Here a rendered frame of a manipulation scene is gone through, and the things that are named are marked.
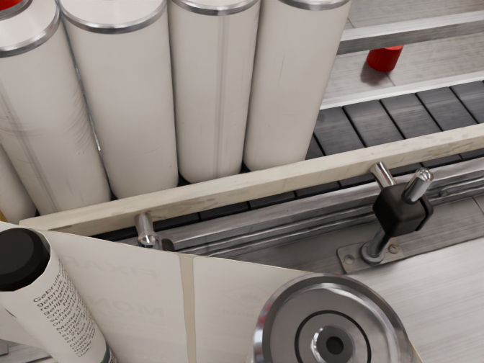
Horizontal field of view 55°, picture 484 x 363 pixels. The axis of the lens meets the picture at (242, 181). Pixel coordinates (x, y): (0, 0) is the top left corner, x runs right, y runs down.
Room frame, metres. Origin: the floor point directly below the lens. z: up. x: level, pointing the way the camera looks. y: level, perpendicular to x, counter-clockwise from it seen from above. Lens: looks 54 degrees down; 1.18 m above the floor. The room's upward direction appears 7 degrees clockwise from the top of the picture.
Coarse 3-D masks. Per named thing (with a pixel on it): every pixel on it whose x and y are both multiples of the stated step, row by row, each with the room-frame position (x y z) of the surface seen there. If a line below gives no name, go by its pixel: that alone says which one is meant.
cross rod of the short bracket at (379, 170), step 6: (378, 162) 0.22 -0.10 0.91; (372, 168) 0.22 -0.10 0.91; (378, 168) 0.22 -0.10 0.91; (384, 168) 0.22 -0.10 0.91; (372, 174) 0.22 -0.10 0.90; (378, 174) 0.21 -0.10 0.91; (384, 174) 0.21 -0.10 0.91; (390, 174) 0.21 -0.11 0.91; (378, 180) 0.21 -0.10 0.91; (384, 180) 0.21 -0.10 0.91; (390, 180) 0.21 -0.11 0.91; (384, 186) 0.20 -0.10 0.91
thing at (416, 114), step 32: (416, 96) 0.34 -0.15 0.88; (448, 96) 0.34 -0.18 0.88; (480, 96) 0.35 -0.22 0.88; (320, 128) 0.28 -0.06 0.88; (352, 128) 0.28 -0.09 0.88; (384, 128) 0.29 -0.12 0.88; (416, 128) 0.29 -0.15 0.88; (448, 128) 0.30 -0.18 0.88; (448, 160) 0.26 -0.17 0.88; (288, 192) 0.21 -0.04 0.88; (320, 192) 0.21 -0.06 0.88; (160, 224) 0.16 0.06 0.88
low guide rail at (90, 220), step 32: (480, 128) 0.27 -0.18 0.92; (320, 160) 0.21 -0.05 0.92; (352, 160) 0.22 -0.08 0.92; (384, 160) 0.22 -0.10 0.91; (416, 160) 0.24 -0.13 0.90; (160, 192) 0.17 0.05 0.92; (192, 192) 0.17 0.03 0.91; (224, 192) 0.18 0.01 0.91; (256, 192) 0.19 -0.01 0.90; (32, 224) 0.13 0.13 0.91; (64, 224) 0.14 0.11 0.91; (96, 224) 0.14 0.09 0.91; (128, 224) 0.15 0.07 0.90
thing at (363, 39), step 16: (448, 16) 0.34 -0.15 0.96; (464, 16) 0.34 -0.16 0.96; (480, 16) 0.35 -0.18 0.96; (352, 32) 0.30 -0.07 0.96; (368, 32) 0.30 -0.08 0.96; (384, 32) 0.31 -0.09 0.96; (400, 32) 0.31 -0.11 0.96; (416, 32) 0.32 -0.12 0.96; (432, 32) 0.32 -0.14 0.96; (448, 32) 0.33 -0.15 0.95; (464, 32) 0.34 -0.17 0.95; (480, 32) 0.34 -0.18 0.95; (352, 48) 0.30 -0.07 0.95; (368, 48) 0.30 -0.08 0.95; (80, 80) 0.22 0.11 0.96
